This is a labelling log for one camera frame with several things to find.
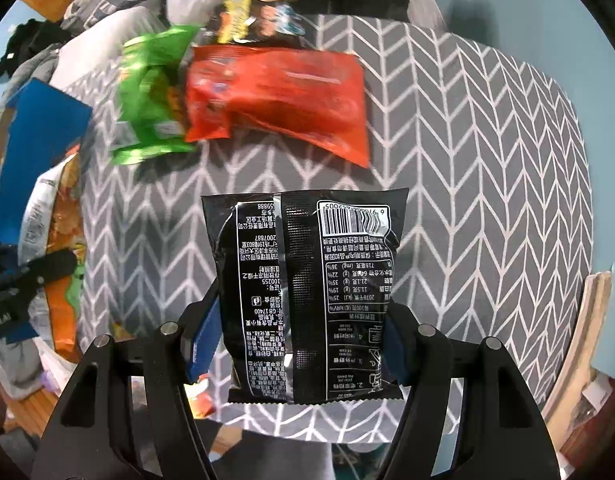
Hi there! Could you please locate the yellow cracker snack pack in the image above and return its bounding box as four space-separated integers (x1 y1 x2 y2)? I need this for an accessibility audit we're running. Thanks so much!
18 153 86 363

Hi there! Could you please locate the black barcode snack bag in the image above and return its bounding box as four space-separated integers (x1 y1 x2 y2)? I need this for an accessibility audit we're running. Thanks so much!
202 188 407 405

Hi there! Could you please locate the orange fries snack bag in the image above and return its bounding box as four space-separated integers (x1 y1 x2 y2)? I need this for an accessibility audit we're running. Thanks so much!
184 374 216 419

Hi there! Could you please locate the wooden boards stack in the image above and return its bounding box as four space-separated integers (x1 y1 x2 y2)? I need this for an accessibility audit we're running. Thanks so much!
542 271 612 451

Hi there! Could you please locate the blue cardboard box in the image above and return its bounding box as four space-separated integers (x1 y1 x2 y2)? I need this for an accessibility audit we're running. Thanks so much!
0 78 92 338

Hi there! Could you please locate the green snack bag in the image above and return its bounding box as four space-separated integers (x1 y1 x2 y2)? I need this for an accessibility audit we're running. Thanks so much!
111 25 200 166

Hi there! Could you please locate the grey chevron tablecloth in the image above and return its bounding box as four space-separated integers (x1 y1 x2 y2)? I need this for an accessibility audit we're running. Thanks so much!
68 15 593 403

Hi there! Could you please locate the grey crumpled duvet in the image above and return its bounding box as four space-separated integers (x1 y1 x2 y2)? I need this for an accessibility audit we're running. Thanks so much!
0 44 60 161

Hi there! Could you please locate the bed with white sheet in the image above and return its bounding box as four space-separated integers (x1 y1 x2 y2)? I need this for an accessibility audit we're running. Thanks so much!
50 6 166 90

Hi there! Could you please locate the black clothes pile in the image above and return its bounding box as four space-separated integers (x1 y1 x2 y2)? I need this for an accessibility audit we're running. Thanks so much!
0 18 72 80

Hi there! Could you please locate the black yellow snack bag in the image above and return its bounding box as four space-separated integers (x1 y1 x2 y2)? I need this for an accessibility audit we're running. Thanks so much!
206 0 306 48

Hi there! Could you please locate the red snack bag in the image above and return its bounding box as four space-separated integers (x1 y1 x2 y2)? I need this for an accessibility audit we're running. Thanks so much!
185 44 370 168

